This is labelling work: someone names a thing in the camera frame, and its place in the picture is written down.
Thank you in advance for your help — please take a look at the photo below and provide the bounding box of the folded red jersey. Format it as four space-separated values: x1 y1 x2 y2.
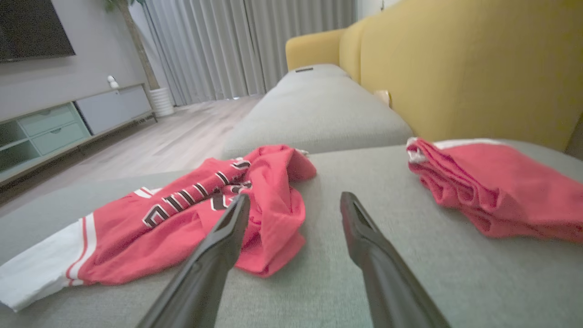
406 137 583 243

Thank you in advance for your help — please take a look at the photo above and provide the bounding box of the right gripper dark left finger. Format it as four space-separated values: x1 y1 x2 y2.
136 194 251 328

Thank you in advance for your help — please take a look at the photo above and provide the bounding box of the small grey sofa seat cushion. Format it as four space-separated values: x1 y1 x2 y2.
222 64 414 160

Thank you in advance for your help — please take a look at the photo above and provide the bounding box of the black flat television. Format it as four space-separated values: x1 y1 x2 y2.
0 0 76 63

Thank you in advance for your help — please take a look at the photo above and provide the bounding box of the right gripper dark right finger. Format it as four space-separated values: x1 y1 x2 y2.
339 192 451 328

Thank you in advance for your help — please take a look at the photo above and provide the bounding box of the red jersey with black lettering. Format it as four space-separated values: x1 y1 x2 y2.
0 144 317 313

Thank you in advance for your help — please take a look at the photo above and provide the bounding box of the yellow sofa backrest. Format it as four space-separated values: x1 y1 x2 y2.
286 0 583 153

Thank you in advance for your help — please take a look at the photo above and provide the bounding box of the grey and green TV cabinet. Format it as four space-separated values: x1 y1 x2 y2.
0 82 158 187

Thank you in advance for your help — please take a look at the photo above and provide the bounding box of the grey pleated curtain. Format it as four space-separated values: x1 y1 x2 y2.
137 0 358 106

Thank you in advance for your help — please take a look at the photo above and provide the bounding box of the large grey sofa seat cushion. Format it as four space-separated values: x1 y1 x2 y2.
0 139 583 328

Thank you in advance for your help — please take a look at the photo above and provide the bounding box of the green potted tree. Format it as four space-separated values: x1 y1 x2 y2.
104 0 161 90

